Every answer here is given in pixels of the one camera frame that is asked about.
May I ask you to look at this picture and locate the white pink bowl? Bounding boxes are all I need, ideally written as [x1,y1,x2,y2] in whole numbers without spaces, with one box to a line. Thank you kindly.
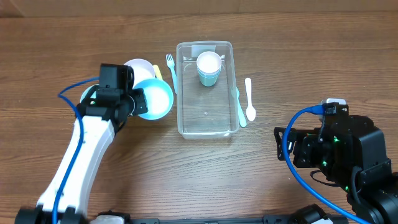
[124,58,155,84]

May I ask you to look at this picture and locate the green plastic cup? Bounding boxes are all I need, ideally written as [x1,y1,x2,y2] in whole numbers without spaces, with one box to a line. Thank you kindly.
[199,73,218,86]

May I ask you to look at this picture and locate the blue bowl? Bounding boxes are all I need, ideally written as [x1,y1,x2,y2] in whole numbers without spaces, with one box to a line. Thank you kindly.
[133,78,174,120]

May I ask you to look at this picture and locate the clear plastic container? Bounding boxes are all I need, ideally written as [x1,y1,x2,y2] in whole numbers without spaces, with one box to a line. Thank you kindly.
[175,41,239,139]

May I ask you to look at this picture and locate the green plastic fork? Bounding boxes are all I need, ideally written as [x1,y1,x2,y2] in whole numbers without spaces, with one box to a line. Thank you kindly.
[228,87,247,130]

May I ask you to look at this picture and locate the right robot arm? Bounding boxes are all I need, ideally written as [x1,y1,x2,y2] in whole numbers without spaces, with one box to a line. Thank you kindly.
[274,102,397,223]

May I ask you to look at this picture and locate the pink plastic cup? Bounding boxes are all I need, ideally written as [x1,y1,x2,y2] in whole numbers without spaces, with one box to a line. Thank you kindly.
[197,51,221,75]

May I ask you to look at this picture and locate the pale green bowl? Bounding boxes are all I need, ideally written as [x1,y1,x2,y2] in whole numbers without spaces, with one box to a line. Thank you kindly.
[80,84,98,103]

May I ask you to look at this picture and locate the blue plastic fork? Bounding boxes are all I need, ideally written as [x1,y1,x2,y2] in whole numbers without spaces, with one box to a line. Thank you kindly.
[165,54,177,93]

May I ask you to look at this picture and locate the yellow plastic fork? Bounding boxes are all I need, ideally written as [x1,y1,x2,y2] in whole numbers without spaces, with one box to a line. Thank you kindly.
[153,65,163,80]

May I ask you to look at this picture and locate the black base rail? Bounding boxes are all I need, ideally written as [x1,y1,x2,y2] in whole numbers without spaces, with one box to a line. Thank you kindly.
[89,204,349,224]

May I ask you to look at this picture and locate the right blue cable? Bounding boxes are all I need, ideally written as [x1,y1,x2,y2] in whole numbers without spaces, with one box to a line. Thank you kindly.
[281,105,371,224]

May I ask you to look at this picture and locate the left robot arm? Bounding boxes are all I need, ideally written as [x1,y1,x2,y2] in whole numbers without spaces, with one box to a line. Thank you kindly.
[15,85,148,224]

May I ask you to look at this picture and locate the white plastic spoon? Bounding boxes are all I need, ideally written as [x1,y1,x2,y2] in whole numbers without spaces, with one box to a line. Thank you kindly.
[244,78,256,121]

